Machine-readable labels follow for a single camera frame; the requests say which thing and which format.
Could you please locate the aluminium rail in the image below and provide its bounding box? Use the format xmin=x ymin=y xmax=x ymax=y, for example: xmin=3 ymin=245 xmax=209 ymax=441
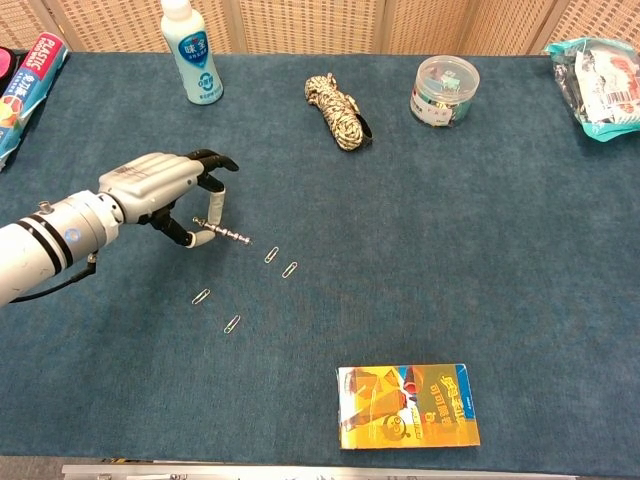
xmin=62 ymin=463 xmax=581 ymax=480

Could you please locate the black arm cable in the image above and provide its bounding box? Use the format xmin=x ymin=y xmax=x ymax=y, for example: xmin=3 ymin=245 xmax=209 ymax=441
xmin=9 ymin=252 xmax=99 ymax=304

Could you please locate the teal felt table mat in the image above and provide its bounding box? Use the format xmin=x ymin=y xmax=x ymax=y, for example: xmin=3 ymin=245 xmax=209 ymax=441
xmin=0 ymin=49 xmax=640 ymax=464

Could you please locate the pink black object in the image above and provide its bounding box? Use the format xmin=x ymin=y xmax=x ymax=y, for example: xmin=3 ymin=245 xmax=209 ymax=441
xmin=0 ymin=45 xmax=19 ymax=96

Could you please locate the metal magnetic rod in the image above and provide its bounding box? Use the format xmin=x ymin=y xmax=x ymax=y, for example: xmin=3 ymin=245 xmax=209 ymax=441
xmin=192 ymin=215 xmax=253 ymax=246

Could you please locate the blue plastic wrap box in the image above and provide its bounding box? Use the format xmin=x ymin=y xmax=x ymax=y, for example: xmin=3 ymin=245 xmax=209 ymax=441
xmin=0 ymin=32 xmax=70 ymax=171

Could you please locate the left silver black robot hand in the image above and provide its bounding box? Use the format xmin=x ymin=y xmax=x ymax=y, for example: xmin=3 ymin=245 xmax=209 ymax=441
xmin=98 ymin=148 xmax=240 ymax=250

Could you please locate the wicker folding screen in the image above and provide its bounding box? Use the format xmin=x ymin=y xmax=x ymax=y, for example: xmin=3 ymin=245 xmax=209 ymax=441
xmin=0 ymin=0 xmax=640 ymax=56

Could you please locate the clear jar of binder clips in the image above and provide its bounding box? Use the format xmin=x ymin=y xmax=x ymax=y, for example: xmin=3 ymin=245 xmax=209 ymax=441
xmin=409 ymin=54 xmax=481 ymax=130

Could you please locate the white drink bottle blue label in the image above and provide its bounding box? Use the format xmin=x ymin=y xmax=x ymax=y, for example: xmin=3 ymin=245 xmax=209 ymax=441
xmin=159 ymin=0 xmax=225 ymax=106

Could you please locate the yellow snack box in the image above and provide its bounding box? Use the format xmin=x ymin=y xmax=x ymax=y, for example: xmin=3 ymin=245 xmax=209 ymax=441
xmin=337 ymin=363 xmax=482 ymax=450

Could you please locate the teal white snack bag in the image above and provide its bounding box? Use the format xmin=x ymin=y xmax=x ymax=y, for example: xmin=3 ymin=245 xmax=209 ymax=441
xmin=543 ymin=37 xmax=640 ymax=144

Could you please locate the beige black rope bundle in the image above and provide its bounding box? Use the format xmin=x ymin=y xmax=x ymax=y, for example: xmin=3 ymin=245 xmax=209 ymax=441
xmin=304 ymin=72 xmax=374 ymax=152

